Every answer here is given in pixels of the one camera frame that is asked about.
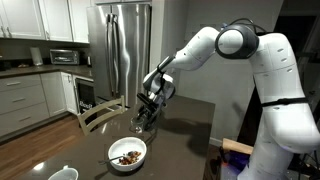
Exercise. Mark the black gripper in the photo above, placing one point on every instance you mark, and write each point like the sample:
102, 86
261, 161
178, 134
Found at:
151, 107

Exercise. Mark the clear glass cup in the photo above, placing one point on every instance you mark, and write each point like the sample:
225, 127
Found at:
137, 125

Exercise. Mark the nuts and dried fruit mix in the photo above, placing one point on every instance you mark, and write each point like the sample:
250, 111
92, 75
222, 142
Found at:
131, 158

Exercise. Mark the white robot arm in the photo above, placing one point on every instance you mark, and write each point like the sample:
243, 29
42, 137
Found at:
286, 127

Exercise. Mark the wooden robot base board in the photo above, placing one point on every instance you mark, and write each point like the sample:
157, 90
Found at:
229, 144

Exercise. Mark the white ceramic bowl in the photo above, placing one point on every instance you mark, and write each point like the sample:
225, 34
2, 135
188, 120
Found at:
123, 146

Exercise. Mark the white pitcher cup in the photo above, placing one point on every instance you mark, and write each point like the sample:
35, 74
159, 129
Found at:
66, 173

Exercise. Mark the metal spoon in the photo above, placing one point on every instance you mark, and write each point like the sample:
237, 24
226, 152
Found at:
111, 159

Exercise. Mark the cream wooden chair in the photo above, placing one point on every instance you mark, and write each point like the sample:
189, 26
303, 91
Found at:
100, 113

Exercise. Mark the stainless steel refrigerator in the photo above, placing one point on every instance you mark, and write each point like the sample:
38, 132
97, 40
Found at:
119, 38

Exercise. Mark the silver toaster oven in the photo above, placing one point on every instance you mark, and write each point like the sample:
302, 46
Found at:
64, 57

